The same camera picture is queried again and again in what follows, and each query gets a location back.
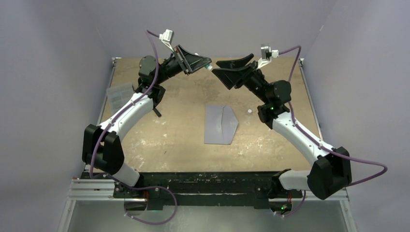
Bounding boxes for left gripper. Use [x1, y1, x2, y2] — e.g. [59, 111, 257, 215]
[155, 45, 211, 85]

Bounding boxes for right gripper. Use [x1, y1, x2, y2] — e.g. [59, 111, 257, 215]
[213, 54, 271, 104]

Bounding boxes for grey envelope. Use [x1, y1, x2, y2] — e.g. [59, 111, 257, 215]
[204, 104, 239, 145]

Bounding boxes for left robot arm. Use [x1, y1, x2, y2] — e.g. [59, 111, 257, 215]
[82, 45, 212, 198]

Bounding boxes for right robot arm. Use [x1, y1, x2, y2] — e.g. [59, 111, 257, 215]
[212, 54, 352, 200]

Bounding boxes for black hammer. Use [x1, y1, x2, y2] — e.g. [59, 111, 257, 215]
[153, 108, 162, 117]

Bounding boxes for clear plastic organizer box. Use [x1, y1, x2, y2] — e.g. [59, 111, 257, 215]
[106, 82, 134, 114]

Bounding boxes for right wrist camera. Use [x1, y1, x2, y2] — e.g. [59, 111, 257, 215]
[257, 44, 279, 69]

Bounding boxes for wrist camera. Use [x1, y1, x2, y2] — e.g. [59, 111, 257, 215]
[159, 29, 174, 53]
[257, 44, 279, 69]

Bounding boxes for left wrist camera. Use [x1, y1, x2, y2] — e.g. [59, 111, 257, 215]
[159, 29, 174, 53]

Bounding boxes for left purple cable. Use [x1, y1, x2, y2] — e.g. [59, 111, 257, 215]
[89, 30, 178, 225]

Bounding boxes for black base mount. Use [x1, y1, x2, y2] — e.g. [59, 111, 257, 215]
[113, 171, 303, 210]

